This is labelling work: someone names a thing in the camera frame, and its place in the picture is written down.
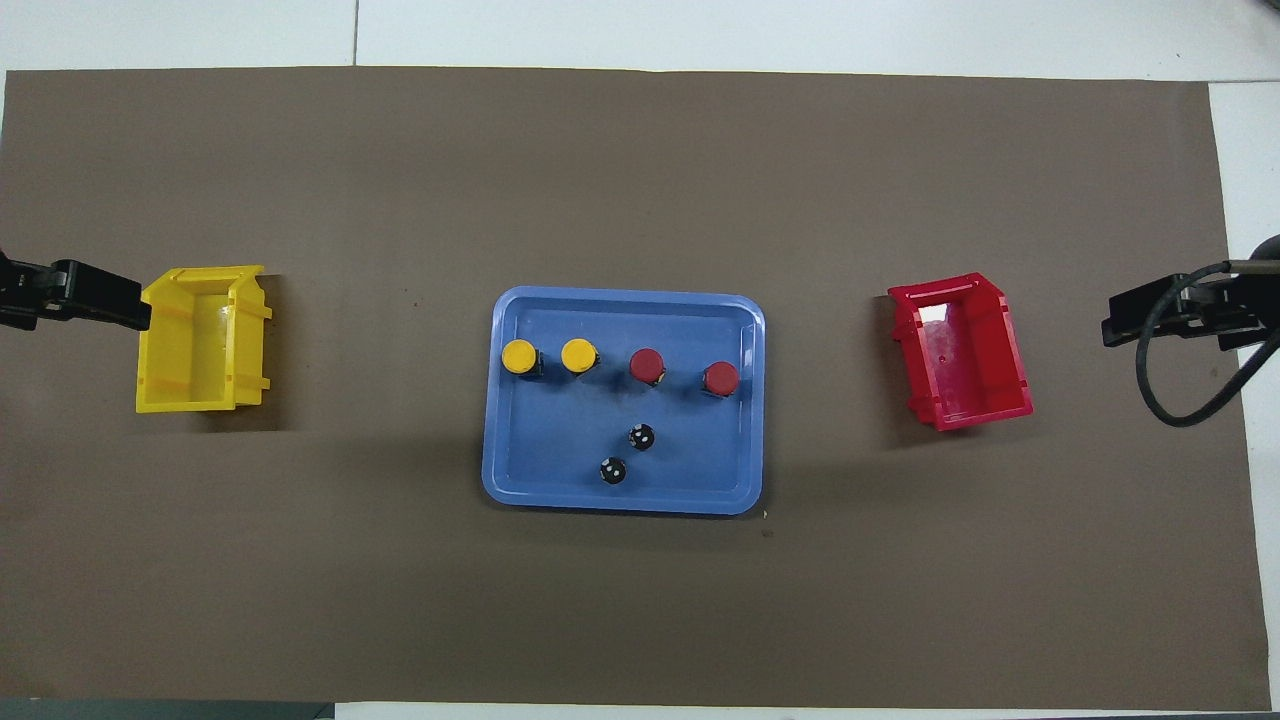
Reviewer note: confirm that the yellow plastic bin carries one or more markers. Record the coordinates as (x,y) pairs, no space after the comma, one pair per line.
(195,350)

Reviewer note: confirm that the blue plastic tray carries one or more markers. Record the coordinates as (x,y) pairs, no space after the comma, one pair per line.
(560,440)

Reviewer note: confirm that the red push button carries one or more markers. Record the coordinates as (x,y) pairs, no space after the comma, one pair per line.
(721,378)
(647,365)

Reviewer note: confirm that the brown paper table mat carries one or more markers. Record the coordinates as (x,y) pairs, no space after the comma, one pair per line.
(640,600)

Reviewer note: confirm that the red plastic bin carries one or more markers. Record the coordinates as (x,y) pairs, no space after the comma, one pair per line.
(965,365)

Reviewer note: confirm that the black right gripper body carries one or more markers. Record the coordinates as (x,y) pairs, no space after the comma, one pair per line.
(1245,310)

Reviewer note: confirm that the black cylinder capacitor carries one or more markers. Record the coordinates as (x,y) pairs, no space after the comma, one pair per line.
(641,437)
(613,471)

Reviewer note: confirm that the yellow push button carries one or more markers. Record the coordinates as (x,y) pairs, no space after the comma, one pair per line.
(578,355)
(519,357)

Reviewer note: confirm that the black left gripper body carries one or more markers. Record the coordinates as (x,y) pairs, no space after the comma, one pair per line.
(25,290)

